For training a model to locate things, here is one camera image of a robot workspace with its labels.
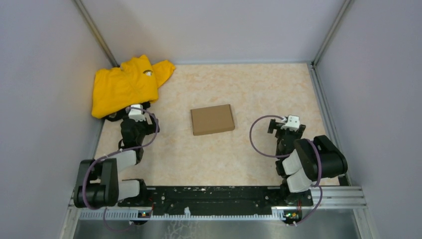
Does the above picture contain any brown cardboard box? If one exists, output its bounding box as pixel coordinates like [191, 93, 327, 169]
[190, 104, 235, 136]

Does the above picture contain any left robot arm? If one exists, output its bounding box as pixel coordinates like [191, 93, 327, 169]
[73, 115, 159, 209]

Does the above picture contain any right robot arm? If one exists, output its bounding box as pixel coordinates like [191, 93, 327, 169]
[268, 116, 348, 206]

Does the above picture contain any black garment under shirt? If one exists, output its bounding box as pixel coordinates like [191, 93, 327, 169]
[103, 102, 151, 122]

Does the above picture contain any yellow shirt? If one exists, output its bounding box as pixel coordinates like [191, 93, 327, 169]
[91, 55, 176, 119]

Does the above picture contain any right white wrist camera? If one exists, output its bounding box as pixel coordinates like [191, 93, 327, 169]
[281, 115, 301, 131]

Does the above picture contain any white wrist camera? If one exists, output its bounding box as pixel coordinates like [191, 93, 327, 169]
[128, 104, 146, 122]
[281, 115, 301, 131]

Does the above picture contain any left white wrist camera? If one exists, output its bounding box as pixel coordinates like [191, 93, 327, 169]
[128, 104, 146, 122]

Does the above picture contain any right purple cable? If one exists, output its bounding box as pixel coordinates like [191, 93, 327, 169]
[249, 115, 324, 227]

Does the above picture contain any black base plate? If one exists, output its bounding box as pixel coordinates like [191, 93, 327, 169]
[117, 186, 314, 216]

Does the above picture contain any aluminium frame rail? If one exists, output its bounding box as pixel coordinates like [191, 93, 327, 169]
[71, 186, 367, 222]

